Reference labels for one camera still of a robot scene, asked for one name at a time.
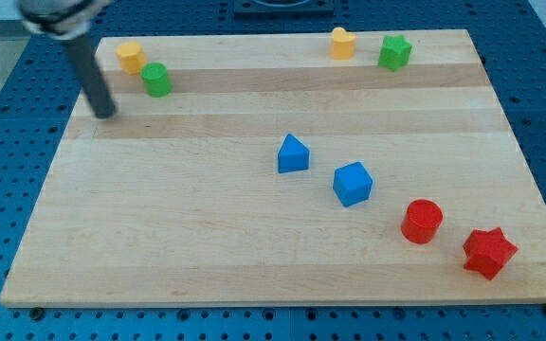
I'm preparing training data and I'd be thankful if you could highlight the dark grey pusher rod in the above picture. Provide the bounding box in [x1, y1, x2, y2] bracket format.
[63, 35, 117, 118]

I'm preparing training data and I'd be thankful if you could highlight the green star block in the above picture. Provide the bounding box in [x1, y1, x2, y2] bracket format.
[378, 35, 412, 71]

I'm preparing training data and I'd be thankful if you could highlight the red star block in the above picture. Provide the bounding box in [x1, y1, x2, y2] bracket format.
[463, 227, 519, 280]

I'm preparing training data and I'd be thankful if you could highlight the yellow hexagon block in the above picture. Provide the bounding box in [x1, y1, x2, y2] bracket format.
[115, 41, 147, 75]

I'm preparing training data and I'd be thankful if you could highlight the green cylinder block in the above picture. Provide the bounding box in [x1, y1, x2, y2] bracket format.
[140, 63, 173, 98]

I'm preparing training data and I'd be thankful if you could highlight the blue triangle block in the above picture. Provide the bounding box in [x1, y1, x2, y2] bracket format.
[278, 134, 310, 173]

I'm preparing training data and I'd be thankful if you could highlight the yellow heart block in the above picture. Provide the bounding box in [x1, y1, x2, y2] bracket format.
[331, 27, 356, 60]

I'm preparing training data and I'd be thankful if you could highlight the wooden board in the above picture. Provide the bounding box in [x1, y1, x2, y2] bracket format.
[0, 29, 546, 308]

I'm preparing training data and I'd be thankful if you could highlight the blue cube block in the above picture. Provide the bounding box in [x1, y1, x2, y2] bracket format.
[333, 162, 373, 207]

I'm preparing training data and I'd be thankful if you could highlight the red cylinder block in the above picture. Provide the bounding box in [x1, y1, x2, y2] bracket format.
[400, 199, 444, 244]

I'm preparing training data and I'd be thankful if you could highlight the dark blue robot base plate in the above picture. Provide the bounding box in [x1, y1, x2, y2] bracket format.
[233, 0, 335, 17]

